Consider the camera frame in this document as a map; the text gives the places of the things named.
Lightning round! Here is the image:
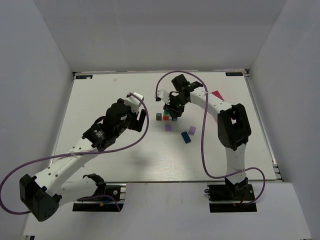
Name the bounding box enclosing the purple wood cube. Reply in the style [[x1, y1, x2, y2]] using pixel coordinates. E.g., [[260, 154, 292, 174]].
[[188, 126, 196, 136], [165, 124, 172, 132]]

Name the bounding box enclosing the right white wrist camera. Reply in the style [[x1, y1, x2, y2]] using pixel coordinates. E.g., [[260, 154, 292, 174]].
[[155, 89, 171, 105]]

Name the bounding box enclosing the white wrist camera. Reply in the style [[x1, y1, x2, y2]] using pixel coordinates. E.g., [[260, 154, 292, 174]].
[[155, 89, 171, 105], [124, 92, 144, 114]]

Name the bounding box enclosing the right purple wood cube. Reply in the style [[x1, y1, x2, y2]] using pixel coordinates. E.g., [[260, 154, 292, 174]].
[[188, 126, 196, 136]]

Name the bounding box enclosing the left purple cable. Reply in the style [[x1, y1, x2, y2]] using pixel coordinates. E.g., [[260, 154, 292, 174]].
[[0, 92, 150, 215]]

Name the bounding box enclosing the purple cable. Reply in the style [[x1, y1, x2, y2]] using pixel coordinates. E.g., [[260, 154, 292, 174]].
[[155, 71, 266, 206], [0, 92, 150, 215]]

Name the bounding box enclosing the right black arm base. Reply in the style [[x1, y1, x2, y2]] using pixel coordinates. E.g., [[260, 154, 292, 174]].
[[204, 184, 257, 213]]

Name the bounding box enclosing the left purple wood cube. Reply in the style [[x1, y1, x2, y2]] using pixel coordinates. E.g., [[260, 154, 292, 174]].
[[165, 124, 172, 132]]

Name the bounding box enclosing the dark blue letter cube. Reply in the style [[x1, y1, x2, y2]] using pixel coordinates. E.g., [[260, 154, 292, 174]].
[[156, 112, 162, 121]]

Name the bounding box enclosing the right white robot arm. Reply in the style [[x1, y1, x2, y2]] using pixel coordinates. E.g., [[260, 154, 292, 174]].
[[156, 74, 252, 198]]

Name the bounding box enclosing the right blue table sticker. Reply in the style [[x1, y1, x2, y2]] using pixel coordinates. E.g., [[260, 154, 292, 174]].
[[225, 72, 243, 77]]

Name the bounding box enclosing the pink plastic box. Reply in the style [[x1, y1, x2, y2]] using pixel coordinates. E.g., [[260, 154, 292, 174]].
[[211, 90, 224, 101]]

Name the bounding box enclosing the blue table sticker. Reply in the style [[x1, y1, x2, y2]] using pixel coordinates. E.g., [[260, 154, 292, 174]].
[[225, 72, 243, 77], [75, 75, 93, 80]]

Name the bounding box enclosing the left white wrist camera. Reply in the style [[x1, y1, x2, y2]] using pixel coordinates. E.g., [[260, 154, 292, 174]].
[[124, 92, 144, 114]]

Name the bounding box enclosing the left blue table sticker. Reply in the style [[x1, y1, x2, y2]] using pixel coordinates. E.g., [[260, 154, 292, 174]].
[[75, 75, 93, 80]]

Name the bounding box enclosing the blue rectangular wood block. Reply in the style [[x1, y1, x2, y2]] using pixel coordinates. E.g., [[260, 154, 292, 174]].
[[181, 131, 191, 144]]

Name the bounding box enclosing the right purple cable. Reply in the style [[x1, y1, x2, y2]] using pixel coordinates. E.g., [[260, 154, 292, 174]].
[[155, 71, 266, 206]]

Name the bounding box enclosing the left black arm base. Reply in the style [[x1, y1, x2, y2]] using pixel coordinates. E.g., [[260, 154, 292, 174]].
[[72, 183, 126, 213]]

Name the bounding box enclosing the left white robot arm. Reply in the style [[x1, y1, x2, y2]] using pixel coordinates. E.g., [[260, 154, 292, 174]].
[[19, 92, 149, 222]]

